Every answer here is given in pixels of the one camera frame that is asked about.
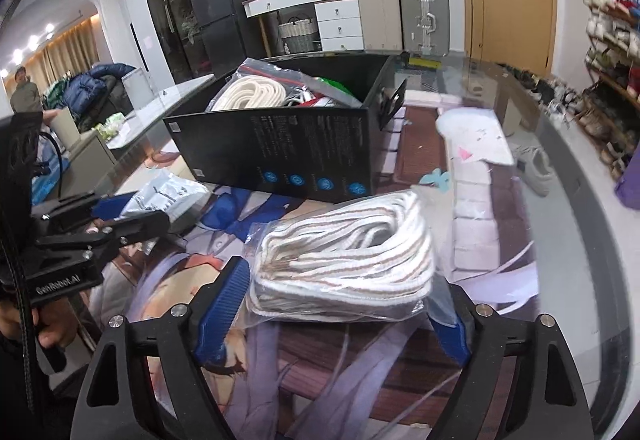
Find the purple bag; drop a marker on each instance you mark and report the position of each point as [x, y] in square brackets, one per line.
[630, 185]

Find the blue down jacket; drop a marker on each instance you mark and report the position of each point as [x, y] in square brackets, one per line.
[85, 87]

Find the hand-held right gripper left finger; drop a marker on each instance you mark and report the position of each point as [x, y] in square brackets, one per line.
[222, 310]

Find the wooden shoe rack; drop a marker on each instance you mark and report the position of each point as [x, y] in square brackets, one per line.
[607, 79]

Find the black cardboard box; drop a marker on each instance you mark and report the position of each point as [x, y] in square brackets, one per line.
[280, 150]

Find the beige suitcase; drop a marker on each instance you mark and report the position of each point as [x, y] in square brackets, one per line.
[377, 12]

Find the person's left forearm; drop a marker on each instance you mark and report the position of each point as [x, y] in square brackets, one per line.
[20, 395]

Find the dark grey refrigerator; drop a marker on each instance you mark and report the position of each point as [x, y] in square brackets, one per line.
[220, 5]

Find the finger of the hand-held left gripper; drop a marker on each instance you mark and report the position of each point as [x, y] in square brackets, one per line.
[140, 227]
[112, 207]

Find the red-edged plastic packet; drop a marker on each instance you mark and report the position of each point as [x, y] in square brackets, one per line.
[245, 92]

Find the tan curtains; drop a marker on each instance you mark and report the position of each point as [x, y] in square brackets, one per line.
[65, 55]

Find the grey and white foil packet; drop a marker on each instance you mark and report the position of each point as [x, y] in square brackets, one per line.
[165, 192]

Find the white storage box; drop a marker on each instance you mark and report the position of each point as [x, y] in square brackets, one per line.
[136, 81]

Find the silver suitcase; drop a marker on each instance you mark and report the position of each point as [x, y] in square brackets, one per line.
[422, 15]

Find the rows of assorted shoes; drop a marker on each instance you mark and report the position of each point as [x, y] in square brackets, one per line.
[612, 40]

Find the green and white bag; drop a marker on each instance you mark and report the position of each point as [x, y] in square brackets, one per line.
[112, 125]

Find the person's left hand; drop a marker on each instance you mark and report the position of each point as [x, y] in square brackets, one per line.
[52, 332]

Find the white marble side table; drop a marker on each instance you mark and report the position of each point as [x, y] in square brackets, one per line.
[170, 95]

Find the wicker basket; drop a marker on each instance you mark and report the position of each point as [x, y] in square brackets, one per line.
[297, 30]

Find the scattered sneakers and slippers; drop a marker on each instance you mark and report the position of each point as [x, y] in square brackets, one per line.
[537, 170]

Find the green label packet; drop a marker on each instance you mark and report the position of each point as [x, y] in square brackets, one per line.
[332, 84]

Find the white desk with drawers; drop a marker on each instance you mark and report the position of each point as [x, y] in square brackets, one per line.
[340, 20]

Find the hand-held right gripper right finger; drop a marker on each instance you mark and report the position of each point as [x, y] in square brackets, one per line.
[450, 337]

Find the glass door cabinet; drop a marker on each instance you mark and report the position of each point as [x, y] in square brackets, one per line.
[165, 10]

